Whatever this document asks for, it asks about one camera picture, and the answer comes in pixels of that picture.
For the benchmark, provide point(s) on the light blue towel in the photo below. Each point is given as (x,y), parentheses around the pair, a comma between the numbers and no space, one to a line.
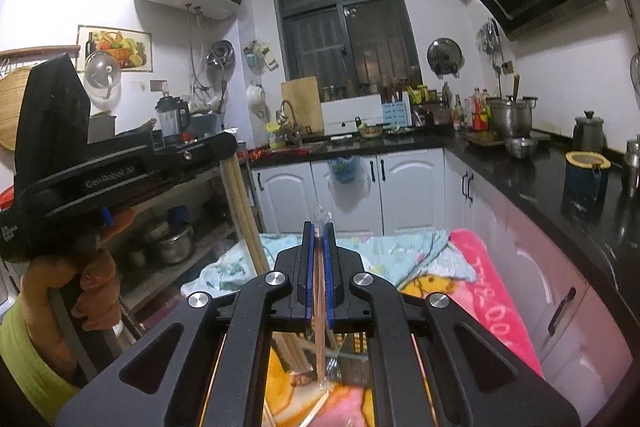
(400,257)

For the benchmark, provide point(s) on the dark framed window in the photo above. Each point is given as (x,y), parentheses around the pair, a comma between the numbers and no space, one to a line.
(310,37)

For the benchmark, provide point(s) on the hanging steel pot lid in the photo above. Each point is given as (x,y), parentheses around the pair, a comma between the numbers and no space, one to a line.
(444,56)

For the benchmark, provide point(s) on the white countertop box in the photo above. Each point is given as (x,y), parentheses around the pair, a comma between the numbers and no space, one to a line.
(350,117)

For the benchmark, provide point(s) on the round woven bamboo tray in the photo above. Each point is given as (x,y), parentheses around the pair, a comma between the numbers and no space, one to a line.
(10,107)

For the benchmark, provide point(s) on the dark kettle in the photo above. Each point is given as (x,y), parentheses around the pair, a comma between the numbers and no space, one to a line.
(589,134)

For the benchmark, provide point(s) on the red plastic basin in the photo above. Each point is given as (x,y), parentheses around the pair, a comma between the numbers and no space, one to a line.
(5,199)

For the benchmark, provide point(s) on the steel shelf table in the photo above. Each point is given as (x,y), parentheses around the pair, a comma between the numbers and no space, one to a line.
(190,257)

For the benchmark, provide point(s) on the steel stockpot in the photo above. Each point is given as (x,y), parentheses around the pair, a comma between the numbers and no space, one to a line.
(510,119)

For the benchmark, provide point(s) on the brass faucet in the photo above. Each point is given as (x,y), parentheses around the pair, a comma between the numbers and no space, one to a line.
(286,107)

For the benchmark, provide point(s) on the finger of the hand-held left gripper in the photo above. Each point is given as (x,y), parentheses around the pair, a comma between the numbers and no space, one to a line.
(210,152)

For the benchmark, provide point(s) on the hanging steel bowl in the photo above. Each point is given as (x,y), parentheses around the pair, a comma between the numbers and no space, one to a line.
(221,55)

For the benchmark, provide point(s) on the fruit wall poster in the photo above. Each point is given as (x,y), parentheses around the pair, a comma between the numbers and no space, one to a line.
(120,49)

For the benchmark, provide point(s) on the red label bottle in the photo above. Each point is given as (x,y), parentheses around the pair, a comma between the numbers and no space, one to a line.
(481,117)

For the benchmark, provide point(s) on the glass pot lid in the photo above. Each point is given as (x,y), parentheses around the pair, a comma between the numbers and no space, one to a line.
(102,72)

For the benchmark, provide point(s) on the hanging steel utensils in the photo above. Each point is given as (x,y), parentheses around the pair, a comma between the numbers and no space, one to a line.
(490,37)

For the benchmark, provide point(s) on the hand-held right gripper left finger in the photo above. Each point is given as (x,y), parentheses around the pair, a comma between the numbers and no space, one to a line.
(312,277)

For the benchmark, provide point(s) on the person's left forearm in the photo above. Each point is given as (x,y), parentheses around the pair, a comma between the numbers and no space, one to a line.
(25,367)

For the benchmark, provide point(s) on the blender jug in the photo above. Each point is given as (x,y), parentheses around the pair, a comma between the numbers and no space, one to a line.
(170,122)

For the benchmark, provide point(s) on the steel kettle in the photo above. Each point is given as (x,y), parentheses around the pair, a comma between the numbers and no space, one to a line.
(632,167)

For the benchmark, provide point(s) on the wooden chopstick pair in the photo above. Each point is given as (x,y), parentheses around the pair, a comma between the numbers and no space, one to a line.
(240,207)
(319,257)

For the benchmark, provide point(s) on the person's left hand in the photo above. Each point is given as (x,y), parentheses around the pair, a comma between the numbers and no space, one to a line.
(45,287)

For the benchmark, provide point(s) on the light blue knife holder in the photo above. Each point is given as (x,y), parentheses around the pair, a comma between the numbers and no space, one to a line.
(397,114)

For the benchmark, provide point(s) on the steel pot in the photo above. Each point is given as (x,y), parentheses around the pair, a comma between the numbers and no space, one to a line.
(172,244)

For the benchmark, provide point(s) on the pink printed blanket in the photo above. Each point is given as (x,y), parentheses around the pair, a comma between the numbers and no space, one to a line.
(485,277)

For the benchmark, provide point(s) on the blue plastic bag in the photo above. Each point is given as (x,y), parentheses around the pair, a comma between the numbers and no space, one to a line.
(344,169)

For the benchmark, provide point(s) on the grey plastic container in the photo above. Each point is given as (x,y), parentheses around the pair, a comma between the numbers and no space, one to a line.
(102,129)

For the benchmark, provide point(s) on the blue container with yellow rim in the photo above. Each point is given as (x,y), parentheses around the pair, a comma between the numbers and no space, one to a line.
(585,182)

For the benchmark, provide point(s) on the wooden cutting board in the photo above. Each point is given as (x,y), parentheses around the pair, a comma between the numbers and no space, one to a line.
(302,104)

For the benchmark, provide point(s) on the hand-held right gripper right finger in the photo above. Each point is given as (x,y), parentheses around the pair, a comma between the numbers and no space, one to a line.
(326,277)

